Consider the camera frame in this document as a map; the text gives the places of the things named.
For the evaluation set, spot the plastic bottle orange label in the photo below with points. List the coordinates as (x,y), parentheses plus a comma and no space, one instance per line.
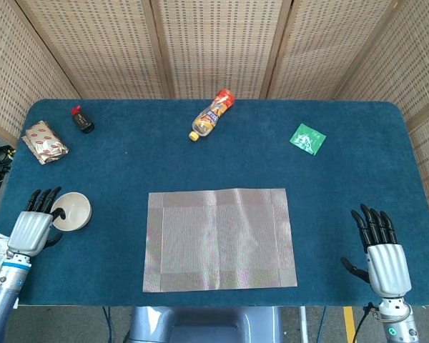
(209,118)

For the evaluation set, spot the blue felt table cover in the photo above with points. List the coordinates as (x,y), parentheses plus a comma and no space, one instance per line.
(164,164)

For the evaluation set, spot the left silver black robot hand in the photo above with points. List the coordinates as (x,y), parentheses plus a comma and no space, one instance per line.
(30,232)

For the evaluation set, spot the grey woven placemat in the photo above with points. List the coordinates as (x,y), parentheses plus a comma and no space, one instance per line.
(218,243)

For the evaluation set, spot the blue-grey robot torso base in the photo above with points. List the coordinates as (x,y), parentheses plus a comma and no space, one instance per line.
(200,325)

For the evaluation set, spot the white table leg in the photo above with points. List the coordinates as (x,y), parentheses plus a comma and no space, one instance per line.
(303,325)

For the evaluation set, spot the woven bamboo folding screen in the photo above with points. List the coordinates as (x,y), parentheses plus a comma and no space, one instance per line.
(218,46)

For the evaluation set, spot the small black bottle red cap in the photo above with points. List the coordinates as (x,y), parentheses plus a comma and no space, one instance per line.
(83,122)

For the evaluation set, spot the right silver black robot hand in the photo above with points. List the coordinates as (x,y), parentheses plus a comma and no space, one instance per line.
(388,268)

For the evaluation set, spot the white bowl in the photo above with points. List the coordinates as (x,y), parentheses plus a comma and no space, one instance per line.
(75,214)

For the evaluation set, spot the green tea sachet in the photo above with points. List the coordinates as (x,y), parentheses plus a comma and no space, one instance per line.
(307,139)

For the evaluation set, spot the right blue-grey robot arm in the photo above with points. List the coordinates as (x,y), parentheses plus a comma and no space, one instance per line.
(397,321)

